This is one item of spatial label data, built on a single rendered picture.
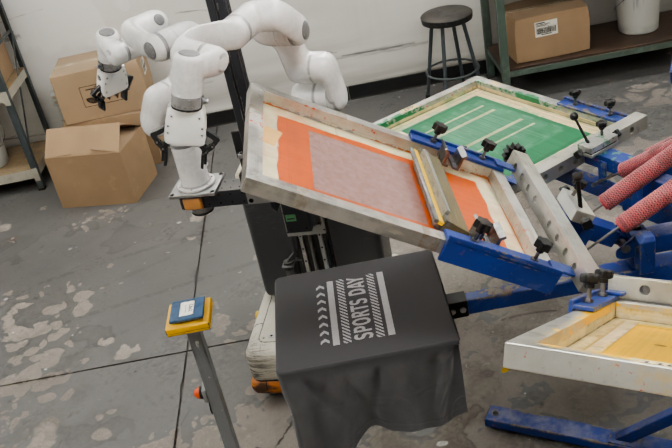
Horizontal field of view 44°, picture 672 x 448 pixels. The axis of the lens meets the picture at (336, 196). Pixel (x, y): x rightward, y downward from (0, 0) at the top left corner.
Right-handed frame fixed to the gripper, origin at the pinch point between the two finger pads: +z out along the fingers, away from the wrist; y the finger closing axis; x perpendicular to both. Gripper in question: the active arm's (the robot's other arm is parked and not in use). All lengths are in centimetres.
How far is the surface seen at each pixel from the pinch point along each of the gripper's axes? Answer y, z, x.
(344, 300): -46, 42, -4
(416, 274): -67, 36, -10
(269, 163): -20.8, -6.9, 11.2
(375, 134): -52, -1, -26
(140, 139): 50, 140, -309
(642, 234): -122, 9, 5
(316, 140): -33.6, -3.4, -11.9
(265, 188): -19.8, -9.5, 29.2
